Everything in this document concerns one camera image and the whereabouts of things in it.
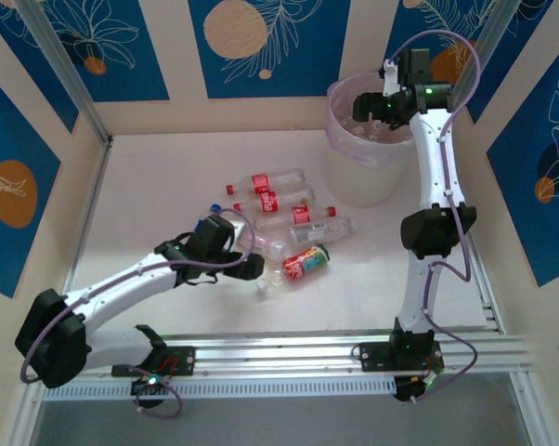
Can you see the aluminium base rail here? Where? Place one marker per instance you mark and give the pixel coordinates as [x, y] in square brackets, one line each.
[284, 353]

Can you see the clear bottle red label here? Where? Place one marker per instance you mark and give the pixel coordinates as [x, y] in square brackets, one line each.
[261, 182]
[301, 215]
[269, 203]

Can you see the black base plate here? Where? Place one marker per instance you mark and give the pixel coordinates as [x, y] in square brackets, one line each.
[377, 358]
[184, 360]

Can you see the small clear plastic bottle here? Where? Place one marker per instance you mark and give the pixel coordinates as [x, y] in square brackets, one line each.
[265, 244]

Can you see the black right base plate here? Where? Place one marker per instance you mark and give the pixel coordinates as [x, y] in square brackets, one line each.
[377, 358]

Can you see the red can-shaped bottle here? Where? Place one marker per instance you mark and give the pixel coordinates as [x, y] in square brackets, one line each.
[302, 265]

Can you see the tiny clear bottle white cap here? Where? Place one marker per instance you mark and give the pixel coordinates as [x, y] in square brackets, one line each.
[272, 279]

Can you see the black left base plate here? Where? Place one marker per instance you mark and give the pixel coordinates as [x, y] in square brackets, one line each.
[184, 360]

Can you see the black base electronics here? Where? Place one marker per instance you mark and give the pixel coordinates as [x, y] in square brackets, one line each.
[407, 390]
[147, 386]

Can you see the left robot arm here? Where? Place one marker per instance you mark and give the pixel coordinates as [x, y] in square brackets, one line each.
[121, 283]

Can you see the black left base electronics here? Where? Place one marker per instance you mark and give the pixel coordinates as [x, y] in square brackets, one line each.
[147, 386]

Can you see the translucent plastic bin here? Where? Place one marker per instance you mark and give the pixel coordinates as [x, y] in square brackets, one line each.
[342, 139]

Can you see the aluminium frame post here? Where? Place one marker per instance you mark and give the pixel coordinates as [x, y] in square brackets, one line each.
[70, 79]
[488, 37]

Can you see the black right base electronics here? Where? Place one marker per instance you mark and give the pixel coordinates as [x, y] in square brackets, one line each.
[407, 390]

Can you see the clear bottle blue cap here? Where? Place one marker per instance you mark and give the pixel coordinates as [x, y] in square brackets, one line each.
[215, 207]

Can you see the clear bottle white label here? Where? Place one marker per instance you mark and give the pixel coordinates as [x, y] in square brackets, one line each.
[316, 231]

